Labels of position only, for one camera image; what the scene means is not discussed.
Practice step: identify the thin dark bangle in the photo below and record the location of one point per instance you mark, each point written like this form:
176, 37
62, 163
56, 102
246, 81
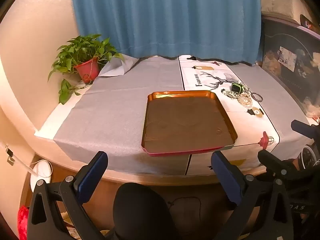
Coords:
252, 96

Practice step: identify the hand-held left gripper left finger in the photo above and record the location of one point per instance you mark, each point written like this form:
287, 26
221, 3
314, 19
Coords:
91, 177

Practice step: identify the small red packet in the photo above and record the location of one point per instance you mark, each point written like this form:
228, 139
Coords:
316, 117

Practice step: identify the orange metal tray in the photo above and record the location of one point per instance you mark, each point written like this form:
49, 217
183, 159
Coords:
185, 122

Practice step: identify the white round disc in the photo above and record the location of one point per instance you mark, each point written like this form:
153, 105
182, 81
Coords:
41, 175

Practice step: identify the blue curtain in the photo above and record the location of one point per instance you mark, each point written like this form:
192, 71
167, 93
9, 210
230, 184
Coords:
162, 17

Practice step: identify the green smartwatch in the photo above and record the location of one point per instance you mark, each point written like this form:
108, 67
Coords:
235, 87

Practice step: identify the patterned cloth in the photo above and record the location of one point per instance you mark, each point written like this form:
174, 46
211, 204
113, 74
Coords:
67, 221

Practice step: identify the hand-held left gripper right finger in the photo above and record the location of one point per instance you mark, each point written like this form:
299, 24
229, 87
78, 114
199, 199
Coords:
225, 177

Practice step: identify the green plant in red pot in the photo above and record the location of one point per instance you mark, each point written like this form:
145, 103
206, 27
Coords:
87, 70

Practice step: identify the dark clear storage box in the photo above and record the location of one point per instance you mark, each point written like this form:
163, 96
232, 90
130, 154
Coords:
280, 45

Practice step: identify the grey tablecloth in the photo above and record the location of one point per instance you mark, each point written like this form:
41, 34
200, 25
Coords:
112, 110

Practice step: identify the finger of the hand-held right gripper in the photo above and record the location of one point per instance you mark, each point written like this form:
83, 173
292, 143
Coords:
272, 160
303, 128

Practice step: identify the white deer print table runner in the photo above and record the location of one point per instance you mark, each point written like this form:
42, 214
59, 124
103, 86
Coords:
250, 130

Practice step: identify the person's black trouser leg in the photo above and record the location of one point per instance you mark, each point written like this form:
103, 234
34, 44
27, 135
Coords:
138, 210

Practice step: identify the red cloth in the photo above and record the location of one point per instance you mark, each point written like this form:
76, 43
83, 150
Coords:
22, 220

